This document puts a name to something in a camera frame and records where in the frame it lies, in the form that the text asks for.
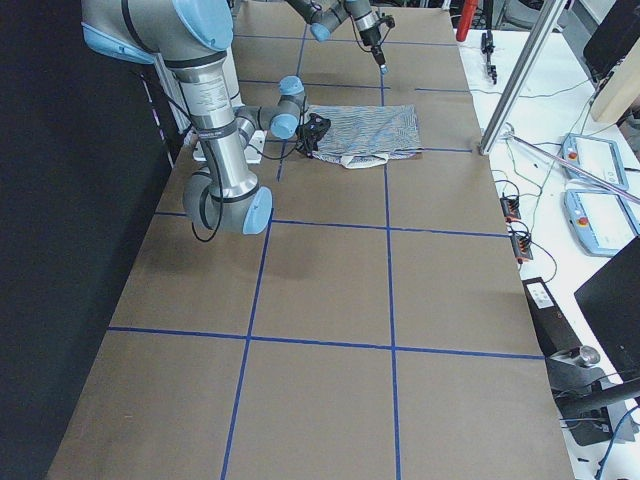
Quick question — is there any orange black connector block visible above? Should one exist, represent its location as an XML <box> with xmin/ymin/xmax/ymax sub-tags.
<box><xmin>499</xmin><ymin>187</ymin><xmax>522</xmax><ymax>223</ymax></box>
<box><xmin>507</xmin><ymin>220</ymin><xmax>533</xmax><ymax>265</ymax></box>

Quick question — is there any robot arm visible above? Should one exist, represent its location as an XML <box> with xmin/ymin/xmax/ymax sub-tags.
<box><xmin>286</xmin><ymin>0</ymin><xmax>395</xmax><ymax>75</ymax></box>
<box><xmin>82</xmin><ymin>1</ymin><xmax>272</xmax><ymax>235</ymax></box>

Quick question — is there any black labelled box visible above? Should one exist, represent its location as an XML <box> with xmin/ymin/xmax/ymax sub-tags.
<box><xmin>522</xmin><ymin>277</ymin><xmax>582</xmax><ymax>357</ymax></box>

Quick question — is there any aluminium frame post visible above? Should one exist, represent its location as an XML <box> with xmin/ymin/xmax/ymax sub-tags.
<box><xmin>478</xmin><ymin>0</ymin><xmax>566</xmax><ymax>155</ymax></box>

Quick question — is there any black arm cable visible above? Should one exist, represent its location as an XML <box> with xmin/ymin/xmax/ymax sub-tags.
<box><xmin>349</xmin><ymin>17</ymin><xmax>394</xmax><ymax>54</ymax></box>
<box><xmin>189</xmin><ymin>99</ymin><xmax>311</xmax><ymax>245</ymax></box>

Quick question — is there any navy white striped polo shirt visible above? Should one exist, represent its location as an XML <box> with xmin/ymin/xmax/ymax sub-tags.
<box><xmin>310</xmin><ymin>105</ymin><xmax>422</xmax><ymax>169</ymax></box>

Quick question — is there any orange black connector block near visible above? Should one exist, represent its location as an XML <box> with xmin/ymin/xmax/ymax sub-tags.
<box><xmin>507</xmin><ymin>220</ymin><xmax>533</xmax><ymax>265</ymax></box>

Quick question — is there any metal rod with hook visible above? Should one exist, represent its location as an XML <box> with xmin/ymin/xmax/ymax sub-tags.
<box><xmin>501</xmin><ymin>122</ymin><xmax>640</xmax><ymax>204</ymax></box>

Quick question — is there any blue teach pendant near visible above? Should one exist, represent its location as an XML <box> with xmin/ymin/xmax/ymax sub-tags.
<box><xmin>563</xmin><ymin>189</ymin><xmax>639</xmax><ymax>257</ymax></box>

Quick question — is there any blue teach pendant far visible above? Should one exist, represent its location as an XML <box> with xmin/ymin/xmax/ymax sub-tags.
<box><xmin>561</xmin><ymin>134</ymin><xmax>629</xmax><ymax>191</ymax></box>

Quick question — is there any orange black connector block far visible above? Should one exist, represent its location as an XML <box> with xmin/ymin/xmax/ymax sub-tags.
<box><xmin>499</xmin><ymin>187</ymin><xmax>522</xmax><ymax>223</ymax></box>

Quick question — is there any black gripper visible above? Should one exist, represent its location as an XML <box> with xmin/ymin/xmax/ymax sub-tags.
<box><xmin>298</xmin><ymin>124</ymin><xmax>325</xmax><ymax>153</ymax></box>
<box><xmin>363</xmin><ymin>27</ymin><xmax>388</xmax><ymax>75</ymax></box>

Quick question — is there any black monitor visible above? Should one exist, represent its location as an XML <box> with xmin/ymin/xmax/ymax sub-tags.
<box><xmin>574</xmin><ymin>239</ymin><xmax>640</xmax><ymax>380</ymax></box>

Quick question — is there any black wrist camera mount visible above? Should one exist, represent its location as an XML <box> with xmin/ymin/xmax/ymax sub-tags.
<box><xmin>376</xmin><ymin>15</ymin><xmax>396</xmax><ymax>29</ymax></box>
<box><xmin>305</xmin><ymin>113</ymin><xmax>331</xmax><ymax>141</ymax></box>

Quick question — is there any red cylinder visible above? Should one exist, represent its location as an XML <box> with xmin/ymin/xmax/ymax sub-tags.
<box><xmin>456</xmin><ymin>0</ymin><xmax>479</xmax><ymax>42</ymax></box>

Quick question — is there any blue teach pendant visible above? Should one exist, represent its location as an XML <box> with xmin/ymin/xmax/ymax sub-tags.
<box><xmin>561</xmin><ymin>134</ymin><xmax>629</xmax><ymax>191</ymax></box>
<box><xmin>563</xmin><ymin>189</ymin><xmax>639</xmax><ymax>257</ymax></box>

